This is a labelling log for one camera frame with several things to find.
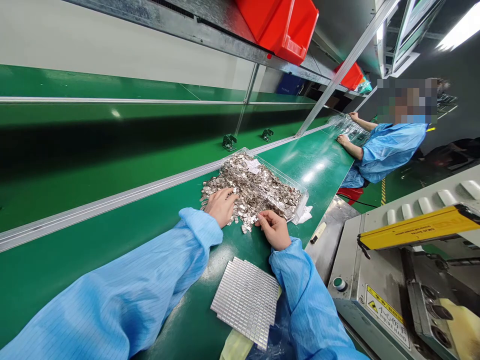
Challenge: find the clear plastic box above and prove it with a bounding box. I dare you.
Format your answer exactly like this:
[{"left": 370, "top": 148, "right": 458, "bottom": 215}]
[{"left": 218, "top": 146, "right": 310, "bottom": 226}]

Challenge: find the aluminium post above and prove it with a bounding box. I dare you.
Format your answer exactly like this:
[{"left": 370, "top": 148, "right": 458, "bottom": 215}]
[{"left": 295, "top": 0, "right": 401, "bottom": 139}]

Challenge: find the person's right hand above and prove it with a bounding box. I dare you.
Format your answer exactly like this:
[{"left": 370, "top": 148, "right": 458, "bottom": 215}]
[{"left": 254, "top": 209, "right": 293, "bottom": 252}]

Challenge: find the yellowish plastic bag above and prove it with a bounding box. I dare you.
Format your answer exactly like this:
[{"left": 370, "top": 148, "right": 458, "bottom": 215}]
[{"left": 218, "top": 329, "right": 257, "bottom": 360}]

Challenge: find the large red plastic bin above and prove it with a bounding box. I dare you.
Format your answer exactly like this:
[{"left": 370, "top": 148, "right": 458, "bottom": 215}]
[{"left": 235, "top": 0, "right": 320, "bottom": 67}]

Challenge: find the pile of small metal pieces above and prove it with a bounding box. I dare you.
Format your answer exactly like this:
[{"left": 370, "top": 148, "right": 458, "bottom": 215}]
[{"left": 199, "top": 151, "right": 305, "bottom": 235}]

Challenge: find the metal shelf frame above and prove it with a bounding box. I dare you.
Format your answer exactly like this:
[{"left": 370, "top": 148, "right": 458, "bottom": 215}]
[{"left": 61, "top": 0, "right": 378, "bottom": 99}]

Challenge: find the blue box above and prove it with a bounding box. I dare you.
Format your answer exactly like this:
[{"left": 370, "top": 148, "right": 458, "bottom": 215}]
[{"left": 277, "top": 72, "right": 307, "bottom": 95}]

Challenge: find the grey compartment tray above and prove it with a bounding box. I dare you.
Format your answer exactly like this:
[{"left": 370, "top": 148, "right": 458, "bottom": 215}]
[{"left": 209, "top": 256, "right": 282, "bottom": 352}]

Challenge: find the aluminium guide rail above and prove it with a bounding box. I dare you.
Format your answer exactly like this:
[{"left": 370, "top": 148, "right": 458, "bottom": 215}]
[{"left": 0, "top": 122, "right": 335, "bottom": 253}]

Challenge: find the small red plastic bin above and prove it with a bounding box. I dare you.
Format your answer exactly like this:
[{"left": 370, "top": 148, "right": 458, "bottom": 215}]
[{"left": 334, "top": 61, "right": 365, "bottom": 91}]

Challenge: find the grey machine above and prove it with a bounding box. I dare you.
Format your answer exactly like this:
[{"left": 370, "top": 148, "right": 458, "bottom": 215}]
[{"left": 304, "top": 164, "right": 480, "bottom": 360}]

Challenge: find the white crumpled cloth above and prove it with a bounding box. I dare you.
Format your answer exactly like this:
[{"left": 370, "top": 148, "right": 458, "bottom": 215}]
[{"left": 291, "top": 205, "right": 314, "bottom": 226}]

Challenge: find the red stool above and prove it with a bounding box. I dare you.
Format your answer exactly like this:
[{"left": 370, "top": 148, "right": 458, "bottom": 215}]
[{"left": 335, "top": 185, "right": 364, "bottom": 206}]

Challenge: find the stack of clear trays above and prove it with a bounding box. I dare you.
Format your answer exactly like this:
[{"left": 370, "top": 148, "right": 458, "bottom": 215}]
[{"left": 327, "top": 113, "right": 371, "bottom": 146}]

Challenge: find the person's left hand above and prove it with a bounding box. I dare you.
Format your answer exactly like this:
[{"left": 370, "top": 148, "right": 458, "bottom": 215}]
[{"left": 203, "top": 187, "right": 240, "bottom": 229}]

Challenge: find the yellow safety sensor bar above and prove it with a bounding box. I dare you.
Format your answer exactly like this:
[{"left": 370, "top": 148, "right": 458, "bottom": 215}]
[{"left": 357, "top": 203, "right": 480, "bottom": 249}]

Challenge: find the white marker pen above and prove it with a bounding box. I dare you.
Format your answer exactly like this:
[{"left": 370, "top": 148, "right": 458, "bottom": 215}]
[{"left": 310, "top": 221, "right": 328, "bottom": 245}]

